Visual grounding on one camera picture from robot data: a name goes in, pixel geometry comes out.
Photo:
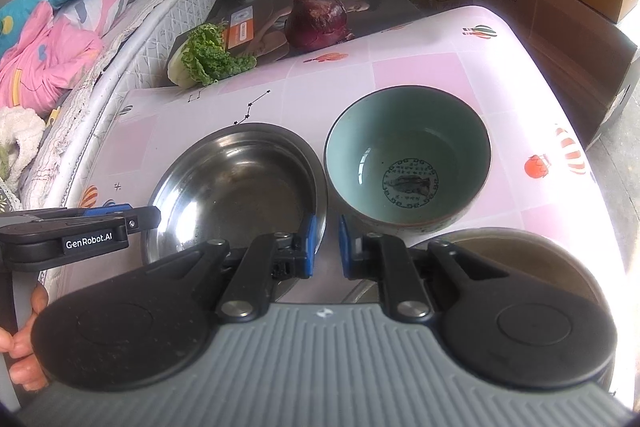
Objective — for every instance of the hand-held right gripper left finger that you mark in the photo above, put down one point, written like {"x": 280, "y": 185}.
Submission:
{"x": 310, "y": 238}

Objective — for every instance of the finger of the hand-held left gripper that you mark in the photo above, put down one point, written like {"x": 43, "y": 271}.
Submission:
{"x": 145, "y": 218}
{"x": 107, "y": 208}

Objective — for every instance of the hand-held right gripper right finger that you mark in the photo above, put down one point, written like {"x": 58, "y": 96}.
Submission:
{"x": 344, "y": 243}

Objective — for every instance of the small steel bowl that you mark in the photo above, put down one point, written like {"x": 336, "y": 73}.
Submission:
{"x": 235, "y": 187}

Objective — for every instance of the green ceramic bowl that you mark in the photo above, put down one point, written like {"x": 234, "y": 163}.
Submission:
{"x": 405, "y": 142}

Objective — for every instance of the large steel bowl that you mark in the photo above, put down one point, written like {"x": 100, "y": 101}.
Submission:
{"x": 530, "y": 257}

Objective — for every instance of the person's left hand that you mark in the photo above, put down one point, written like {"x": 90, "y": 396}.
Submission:
{"x": 27, "y": 369}

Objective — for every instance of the white fleece cloth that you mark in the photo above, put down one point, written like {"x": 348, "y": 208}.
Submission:
{"x": 20, "y": 132}

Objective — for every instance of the pink quilt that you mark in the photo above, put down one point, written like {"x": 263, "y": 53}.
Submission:
{"x": 45, "y": 57}

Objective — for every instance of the napa cabbage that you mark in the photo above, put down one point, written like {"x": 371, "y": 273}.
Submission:
{"x": 210, "y": 57}

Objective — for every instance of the pink printed tablecloth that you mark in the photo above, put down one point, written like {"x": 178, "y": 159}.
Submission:
{"x": 410, "y": 67}

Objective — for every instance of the purple cabbage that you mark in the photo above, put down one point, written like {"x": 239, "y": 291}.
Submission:
{"x": 317, "y": 24}

